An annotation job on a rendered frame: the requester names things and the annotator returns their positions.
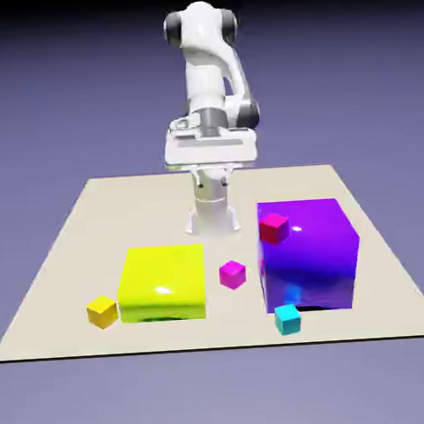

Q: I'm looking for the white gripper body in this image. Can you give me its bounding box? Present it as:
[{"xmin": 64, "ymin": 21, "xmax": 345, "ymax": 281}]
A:
[{"xmin": 162, "ymin": 123, "xmax": 261, "ymax": 175}]

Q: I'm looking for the small red cube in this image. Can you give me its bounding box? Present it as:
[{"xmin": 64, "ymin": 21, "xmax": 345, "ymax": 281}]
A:
[{"xmin": 257, "ymin": 212, "xmax": 292, "ymax": 247}]

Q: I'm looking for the small magenta cube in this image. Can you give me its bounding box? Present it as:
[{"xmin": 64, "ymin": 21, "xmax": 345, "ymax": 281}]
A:
[{"xmin": 218, "ymin": 258, "xmax": 249, "ymax": 292}]

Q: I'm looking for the small cyan cube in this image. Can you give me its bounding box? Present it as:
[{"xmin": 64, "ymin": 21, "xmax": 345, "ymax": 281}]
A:
[{"xmin": 272, "ymin": 302, "xmax": 302, "ymax": 337}]

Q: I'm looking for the small yellow cube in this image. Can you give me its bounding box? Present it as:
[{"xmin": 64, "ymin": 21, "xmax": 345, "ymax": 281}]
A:
[{"xmin": 85, "ymin": 294, "xmax": 120, "ymax": 331}]

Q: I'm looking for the large yellow box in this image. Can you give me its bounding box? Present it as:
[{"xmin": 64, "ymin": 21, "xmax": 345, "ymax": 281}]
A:
[{"xmin": 114, "ymin": 242, "xmax": 210, "ymax": 325}]

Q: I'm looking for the large purple box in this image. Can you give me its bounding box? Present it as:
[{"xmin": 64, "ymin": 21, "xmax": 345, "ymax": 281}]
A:
[{"xmin": 255, "ymin": 195, "xmax": 364, "ymax": 316}]

